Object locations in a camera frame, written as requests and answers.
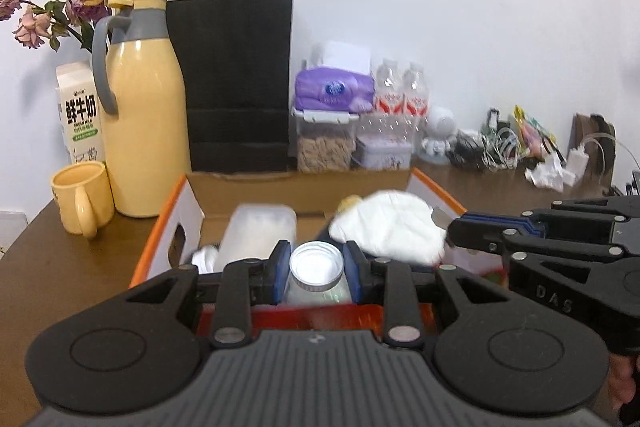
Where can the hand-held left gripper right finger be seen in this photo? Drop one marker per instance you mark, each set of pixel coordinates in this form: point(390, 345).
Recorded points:
point(355, 272)

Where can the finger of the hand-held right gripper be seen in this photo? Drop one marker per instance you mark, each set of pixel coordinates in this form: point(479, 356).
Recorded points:
point(555, 292)
point(590, 214)

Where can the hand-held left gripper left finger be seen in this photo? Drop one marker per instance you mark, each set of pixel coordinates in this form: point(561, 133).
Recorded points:
point(282, 272)

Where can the white jar lid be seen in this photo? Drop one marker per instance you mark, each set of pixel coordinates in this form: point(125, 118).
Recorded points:
point(316, 268)

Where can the clear plastic bottle white cap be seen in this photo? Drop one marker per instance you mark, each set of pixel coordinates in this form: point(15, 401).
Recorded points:
point(260, 232)

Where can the white paper scrap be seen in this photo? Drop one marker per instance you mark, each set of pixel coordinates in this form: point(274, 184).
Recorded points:
point(206, 257)

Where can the cardboard box with red side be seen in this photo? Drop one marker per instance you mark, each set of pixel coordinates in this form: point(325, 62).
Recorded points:
point(300, 192)

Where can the person's right hand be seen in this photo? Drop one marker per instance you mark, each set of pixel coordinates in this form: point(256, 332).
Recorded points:
point(622, 379)

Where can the crumpled white paper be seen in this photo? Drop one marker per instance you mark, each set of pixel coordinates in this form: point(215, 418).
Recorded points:
point(545, 174)

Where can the cream and white plush toy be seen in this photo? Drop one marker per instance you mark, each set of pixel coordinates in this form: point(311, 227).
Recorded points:
point(350, 203)

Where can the brown paper bag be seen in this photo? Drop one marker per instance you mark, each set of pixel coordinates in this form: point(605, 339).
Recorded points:
point(597, 132)

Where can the colourful packets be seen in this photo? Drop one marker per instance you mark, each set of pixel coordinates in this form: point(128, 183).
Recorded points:
point(532, 132)

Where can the grey tin box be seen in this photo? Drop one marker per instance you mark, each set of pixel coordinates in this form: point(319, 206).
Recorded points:
point(385, 154)

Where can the clear food container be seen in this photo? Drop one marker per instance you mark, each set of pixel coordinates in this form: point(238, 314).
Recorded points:
point(325, 149)

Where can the black charger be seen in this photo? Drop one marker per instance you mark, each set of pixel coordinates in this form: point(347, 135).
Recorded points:
point(492, 119)

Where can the white robot speaker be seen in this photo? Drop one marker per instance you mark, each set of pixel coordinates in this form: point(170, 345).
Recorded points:
point(440, 127)

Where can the clear water bottle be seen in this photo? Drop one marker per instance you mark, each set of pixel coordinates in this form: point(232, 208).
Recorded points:
point(416, 99)
point(389, 97)

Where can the purple tissue pack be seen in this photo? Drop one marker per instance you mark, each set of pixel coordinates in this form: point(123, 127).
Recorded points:
point(332, 92)

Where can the black paper bag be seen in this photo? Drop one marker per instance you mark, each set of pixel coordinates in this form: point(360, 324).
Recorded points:
point(235, 82)

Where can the yellow thermos jug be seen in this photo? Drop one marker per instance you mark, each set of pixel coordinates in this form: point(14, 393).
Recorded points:
point(145, 117)

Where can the yellow mug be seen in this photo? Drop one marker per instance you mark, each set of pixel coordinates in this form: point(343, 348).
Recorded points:
point(75, 192)

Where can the white milk carton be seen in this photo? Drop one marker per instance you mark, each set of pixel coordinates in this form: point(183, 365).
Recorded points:
point(80, 117)

